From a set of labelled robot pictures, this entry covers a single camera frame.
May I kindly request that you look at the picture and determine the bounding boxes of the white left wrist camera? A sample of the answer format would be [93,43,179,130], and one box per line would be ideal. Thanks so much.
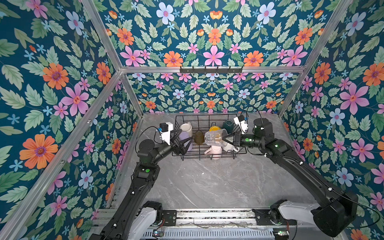
[159,122,174,145]

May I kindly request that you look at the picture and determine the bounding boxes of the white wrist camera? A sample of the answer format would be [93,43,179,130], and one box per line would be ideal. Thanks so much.
[234,115,249,135]
[159,122,174,145]

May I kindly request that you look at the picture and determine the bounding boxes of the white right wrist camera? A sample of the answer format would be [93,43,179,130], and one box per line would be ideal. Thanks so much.
[234,115,249,135]

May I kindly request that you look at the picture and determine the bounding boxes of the cream faceted mug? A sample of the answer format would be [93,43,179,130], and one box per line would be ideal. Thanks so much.
[222,143,240,153]

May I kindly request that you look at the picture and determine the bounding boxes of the white mug red inside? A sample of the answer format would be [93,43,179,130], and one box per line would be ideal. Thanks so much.
[180,123,193,137]

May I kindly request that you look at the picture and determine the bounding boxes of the black hook rail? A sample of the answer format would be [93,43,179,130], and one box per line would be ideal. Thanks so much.
[179,66,243,75]

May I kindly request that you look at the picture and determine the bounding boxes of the white mug pink handle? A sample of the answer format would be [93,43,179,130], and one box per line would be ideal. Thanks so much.
[204,146,223,160]

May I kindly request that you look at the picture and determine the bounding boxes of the black wire dish rack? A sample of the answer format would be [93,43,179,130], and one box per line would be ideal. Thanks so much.
[174,113,247,160]

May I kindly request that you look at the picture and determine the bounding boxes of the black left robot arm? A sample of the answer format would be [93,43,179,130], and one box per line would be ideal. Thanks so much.
[89,137,192,240]

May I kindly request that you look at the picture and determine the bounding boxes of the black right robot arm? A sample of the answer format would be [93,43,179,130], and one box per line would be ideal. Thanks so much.
[222,118,358,238]

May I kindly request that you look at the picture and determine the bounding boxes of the clear glass cup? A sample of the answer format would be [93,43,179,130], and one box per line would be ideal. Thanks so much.
[205,129,228,147]

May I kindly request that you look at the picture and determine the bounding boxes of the lilac plastic cup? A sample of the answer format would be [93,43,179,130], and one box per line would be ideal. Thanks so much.
[179,132,193,152]

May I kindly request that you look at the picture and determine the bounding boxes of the olive green glass cup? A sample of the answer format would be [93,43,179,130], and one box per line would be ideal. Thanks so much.
[194,131,205,145]

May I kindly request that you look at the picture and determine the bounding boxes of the dark green mug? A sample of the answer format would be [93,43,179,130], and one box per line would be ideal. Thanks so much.
[222,120,235,134]

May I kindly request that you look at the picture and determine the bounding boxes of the yellow mug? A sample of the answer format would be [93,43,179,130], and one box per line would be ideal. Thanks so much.
[209,126,221,132]

